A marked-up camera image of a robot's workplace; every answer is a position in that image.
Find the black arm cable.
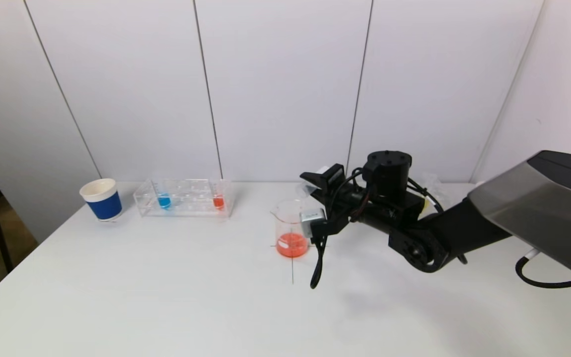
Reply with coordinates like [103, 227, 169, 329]
[515, 249, 571, 290]

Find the test tube with blue pigment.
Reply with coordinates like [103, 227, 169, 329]
[153, 175, 172, 210]

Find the clear acrylic test tube rack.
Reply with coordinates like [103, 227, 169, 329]
[134, 178, 234, 219]
[409, 172, 454, 219]

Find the test tube with yellow pigment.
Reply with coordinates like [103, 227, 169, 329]
[422, 173, 439, 215]

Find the test tube with orange-red pigment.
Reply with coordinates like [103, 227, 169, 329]
[211, 178, 227, 211]

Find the clear glass beaker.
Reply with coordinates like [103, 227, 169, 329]
[270, 199, 311, 258]

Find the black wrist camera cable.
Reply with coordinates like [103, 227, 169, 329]
[310, 169, 365, 290]

